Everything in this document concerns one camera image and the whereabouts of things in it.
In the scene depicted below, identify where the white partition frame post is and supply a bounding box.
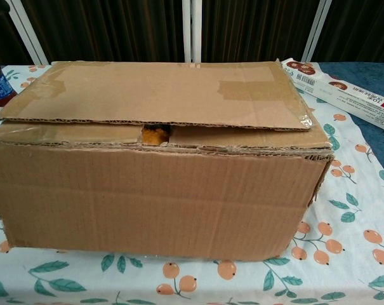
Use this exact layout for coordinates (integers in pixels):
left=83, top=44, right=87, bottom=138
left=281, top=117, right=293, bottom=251
left=301, top=0, right=337, bottom=63
left=1, top=0, right=48, bottom=64
left=182, top=0, right=204, bottom=63

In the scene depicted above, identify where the cardboard box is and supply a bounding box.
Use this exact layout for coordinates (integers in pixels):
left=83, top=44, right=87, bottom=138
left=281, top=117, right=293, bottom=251
left=0, top=58, right=335, bottom=259

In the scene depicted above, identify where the orange fruit print tablecloth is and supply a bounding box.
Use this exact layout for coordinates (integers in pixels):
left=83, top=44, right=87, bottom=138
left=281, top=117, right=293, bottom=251
left=0, top=62, right=384, bottom=305

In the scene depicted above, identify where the yellow rubber chicken toy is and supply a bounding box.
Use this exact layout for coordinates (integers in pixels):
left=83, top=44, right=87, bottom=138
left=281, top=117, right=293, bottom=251
left=142, top=124, right=172, bottom=146

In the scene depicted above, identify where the long white wrap box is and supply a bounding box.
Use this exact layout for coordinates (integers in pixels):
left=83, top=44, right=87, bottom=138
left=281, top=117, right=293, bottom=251
left=280, top=58, right=384, bottom=126

